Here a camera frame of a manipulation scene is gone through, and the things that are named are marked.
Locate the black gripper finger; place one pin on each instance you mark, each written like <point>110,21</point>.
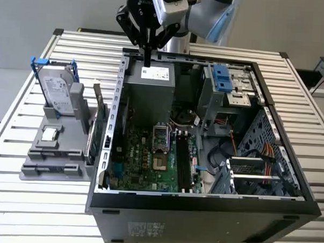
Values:
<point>167,37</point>
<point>128,28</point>

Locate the RAM stick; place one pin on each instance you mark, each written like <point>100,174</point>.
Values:
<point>61,153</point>
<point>55,168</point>

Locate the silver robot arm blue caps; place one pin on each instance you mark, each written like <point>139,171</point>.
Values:
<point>201,18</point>

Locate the grey power supply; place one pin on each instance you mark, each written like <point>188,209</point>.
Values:
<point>149,99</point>

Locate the blue plastic drive latch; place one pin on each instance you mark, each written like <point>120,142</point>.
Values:
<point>221,78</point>

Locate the round black speaker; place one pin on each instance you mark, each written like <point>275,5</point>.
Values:
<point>185,117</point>

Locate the hard disk in blue carrier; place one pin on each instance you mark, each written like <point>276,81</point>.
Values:
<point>57,92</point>

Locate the thin locking lever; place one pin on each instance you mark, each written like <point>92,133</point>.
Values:
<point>169,140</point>

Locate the green graphics card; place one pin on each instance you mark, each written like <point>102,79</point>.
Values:
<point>98,129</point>

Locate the grey parts rack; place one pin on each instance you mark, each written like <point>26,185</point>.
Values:
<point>69,139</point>

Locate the CPU socket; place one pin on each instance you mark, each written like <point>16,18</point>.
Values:
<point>160,162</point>

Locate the green motherboard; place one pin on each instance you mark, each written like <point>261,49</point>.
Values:
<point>133,163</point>

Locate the silver CPU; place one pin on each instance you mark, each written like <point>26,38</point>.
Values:
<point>49,134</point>

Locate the blue expansion slot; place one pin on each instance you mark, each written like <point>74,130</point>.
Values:
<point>117,170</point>

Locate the grey metal disk bay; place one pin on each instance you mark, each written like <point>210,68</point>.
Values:
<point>221,183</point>

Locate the black PC case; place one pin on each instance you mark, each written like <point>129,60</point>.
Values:
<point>173,224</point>

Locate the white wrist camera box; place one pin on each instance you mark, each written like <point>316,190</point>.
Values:
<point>171,6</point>

